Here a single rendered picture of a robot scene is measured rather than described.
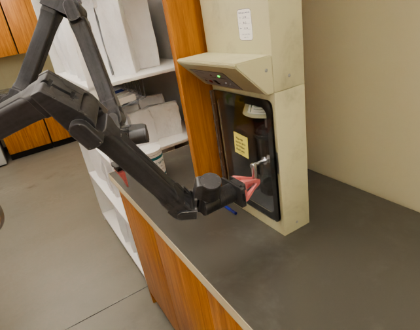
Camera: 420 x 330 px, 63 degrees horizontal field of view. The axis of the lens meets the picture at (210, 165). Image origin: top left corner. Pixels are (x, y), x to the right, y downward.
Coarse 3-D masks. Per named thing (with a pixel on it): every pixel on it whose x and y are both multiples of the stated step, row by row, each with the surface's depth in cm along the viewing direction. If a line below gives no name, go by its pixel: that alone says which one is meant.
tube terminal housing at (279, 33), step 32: (224, 0) 96; (256, 0) 85; (288, 0) 85; (224, 32) 101; (256, 32) 89; (288, 32) 88; (288, 64) 91; (256, 96) 98; (288, 96) 94; (288, 128) 97; (288, 160) 101; (288, 192) 105; (288, 224) 110
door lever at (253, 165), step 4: (260, 160) 103; (264, 160) 103; (252, 164) 101; (256, 164) 101; (264, 164) 104; (252, 168) 102; (256, 168) 102; (252, 172) 102; (256, 172) 102; (252, 176) 103; (256, 176) 103; (256, 188) 104
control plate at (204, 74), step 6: (198, 72) 105; (204, 72) 101; (210, 72) 98; (216, 72) 95; (204, 78) 108; (210, 78) 104; (216, 78) 101; (222, 78) 97; (228, 78) 94; (216, 84) 108; (222, 84) 104; (228, 84) 100; (234, 84) 97
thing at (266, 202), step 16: (224, 96) 111; (240, 96) 103; (224, 112) 114; (240, 112) 106; (256, 112) 99; (272, 112) 94; (224, 128) 118; (240, 128) 109; (256, 128) 101; (272, 128) 95; (224, 144) 122; (256, 144) 104; (272, 144) 97; (224, 160) 126; (240, 160) 116; (256, 160) 107; (272, 160) 100; (272, 176) 103; (256, 192) 114; (272, 192) 106; (256, 208) 118; (272, 208) 109
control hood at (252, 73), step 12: (180, 60) 106; (192, 60) 100; (204, 60) 96; (216, 60) 92; (228, 60) 89; (240, 60) 86; (252, 60) 85; (264, 60) 86; (192, 72) 110; (228, 72) 89; (240, 72) 84; (252, 72) 85; (264, 72) 87; (240, 84) 94; (252, 84) 88; (264, 84) 88
